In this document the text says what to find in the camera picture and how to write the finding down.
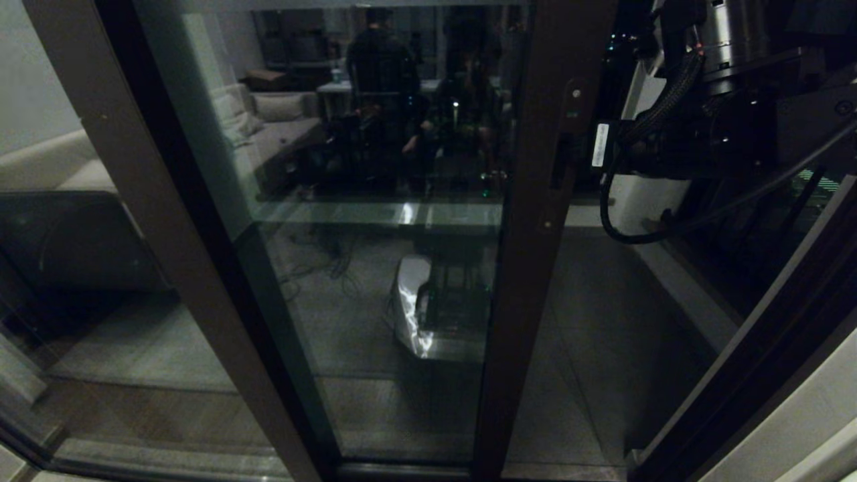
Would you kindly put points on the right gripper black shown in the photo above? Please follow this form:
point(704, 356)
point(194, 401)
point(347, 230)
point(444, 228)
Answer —
point(669, 150)

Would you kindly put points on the brown framed sliding glass door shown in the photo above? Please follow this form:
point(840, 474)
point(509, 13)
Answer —
point(527, 268)

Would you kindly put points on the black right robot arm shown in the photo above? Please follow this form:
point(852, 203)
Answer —
point(736, 33)

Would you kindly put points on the long stone balcony sill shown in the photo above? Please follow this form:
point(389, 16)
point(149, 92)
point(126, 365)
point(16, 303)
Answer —
point(582, 199)

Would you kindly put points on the short stone balcony sill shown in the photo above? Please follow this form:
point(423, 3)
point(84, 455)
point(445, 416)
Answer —
point(703, 271)

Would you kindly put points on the brown framed fixed glass door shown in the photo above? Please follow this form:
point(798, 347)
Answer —
point(231, 335)

